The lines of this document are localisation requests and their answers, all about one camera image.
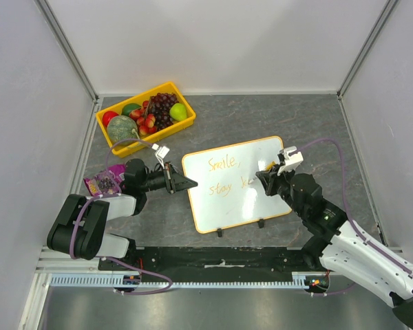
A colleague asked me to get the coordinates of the green melon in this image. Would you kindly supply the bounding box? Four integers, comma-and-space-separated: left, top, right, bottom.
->
107, 115, 139, 146

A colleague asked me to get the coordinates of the purple grape bunch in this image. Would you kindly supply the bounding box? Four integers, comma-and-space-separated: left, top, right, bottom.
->
148, 93, 178, 131

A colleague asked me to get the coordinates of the whiteboard with yellow frame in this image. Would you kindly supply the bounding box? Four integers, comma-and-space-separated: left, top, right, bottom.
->
182, 135, 291, 234

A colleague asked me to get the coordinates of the yellow plastic bin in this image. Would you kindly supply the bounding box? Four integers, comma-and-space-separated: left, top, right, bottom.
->
96, 82, 196, 158

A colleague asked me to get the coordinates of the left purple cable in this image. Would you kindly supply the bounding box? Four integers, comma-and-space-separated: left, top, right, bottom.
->
70, 138, 173, 296

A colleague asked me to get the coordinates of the red cherries cluster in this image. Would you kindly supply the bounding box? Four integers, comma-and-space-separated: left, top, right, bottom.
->
129, 101, 158, 136

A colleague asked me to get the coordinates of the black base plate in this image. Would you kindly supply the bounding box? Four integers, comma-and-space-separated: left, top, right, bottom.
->
98, 245, 331, 285

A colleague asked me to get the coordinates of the white marker with yellow cap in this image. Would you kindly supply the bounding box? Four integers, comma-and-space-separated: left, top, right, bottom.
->
248, 162, 276, 184

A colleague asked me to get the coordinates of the green lime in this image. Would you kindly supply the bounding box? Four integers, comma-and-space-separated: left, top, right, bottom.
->
121, 103, 142, 116

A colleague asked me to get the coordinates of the cable duct rail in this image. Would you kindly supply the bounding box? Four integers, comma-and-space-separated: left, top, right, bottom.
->
50, 271, 310, 289

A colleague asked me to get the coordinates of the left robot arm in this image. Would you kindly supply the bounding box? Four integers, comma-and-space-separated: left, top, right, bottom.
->
47, 159, 198, 270

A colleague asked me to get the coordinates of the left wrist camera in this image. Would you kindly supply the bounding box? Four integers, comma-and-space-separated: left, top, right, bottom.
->
151, 144, 169, 163

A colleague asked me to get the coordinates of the green pear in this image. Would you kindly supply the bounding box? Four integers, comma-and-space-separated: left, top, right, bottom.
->
169, 102, 188, 122

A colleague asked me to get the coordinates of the purple snack bag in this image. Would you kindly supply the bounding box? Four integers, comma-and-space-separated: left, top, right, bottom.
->
83, 164, 126, 196

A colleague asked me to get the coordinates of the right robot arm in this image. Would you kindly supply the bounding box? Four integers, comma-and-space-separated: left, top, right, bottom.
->
255, 164, 413, 329

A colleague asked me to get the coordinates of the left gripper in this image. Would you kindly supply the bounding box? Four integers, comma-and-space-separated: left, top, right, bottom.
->
140, 162, 197, 195

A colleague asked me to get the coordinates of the red apple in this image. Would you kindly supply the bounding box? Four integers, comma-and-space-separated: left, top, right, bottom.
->
102, 111, 118, 127

